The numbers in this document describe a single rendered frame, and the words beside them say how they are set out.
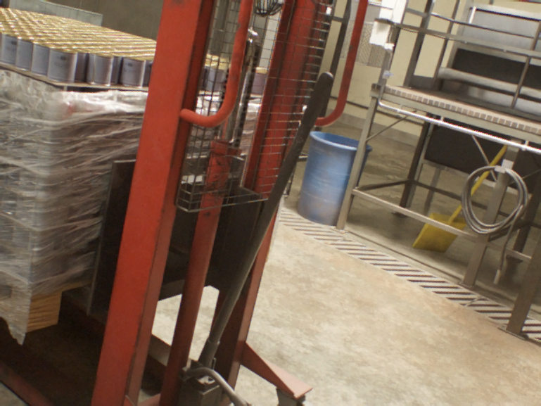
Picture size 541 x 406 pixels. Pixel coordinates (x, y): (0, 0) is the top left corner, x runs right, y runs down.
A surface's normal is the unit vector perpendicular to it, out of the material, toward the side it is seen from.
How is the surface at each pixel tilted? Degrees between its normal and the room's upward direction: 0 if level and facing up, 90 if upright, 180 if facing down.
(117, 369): 90
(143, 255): 90
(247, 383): 0
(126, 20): 90
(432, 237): 120
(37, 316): 88
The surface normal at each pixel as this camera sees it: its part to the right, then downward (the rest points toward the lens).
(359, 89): -0.59, 0.09
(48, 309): 0.79, 0.30
